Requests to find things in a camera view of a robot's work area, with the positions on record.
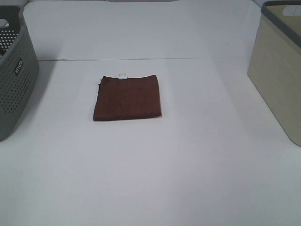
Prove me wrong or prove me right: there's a brown towel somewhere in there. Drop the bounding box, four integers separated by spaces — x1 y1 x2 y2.
93 75 162 121

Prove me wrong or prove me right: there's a beige plastic basket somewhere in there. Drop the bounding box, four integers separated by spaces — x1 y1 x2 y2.
247 0 301 145

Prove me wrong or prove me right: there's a grey perforated plastic basket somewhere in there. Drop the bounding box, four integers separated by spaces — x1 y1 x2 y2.
0 5 40 140

